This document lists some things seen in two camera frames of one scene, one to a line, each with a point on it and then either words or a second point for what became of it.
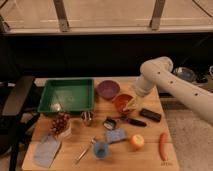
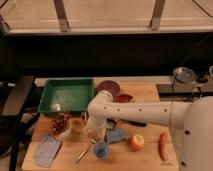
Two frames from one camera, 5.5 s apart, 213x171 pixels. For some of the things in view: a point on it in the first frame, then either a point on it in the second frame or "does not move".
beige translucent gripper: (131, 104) to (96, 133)
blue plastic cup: (100, 149) does not move
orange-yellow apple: (137, 141) does not move
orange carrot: (163, 146) does not move
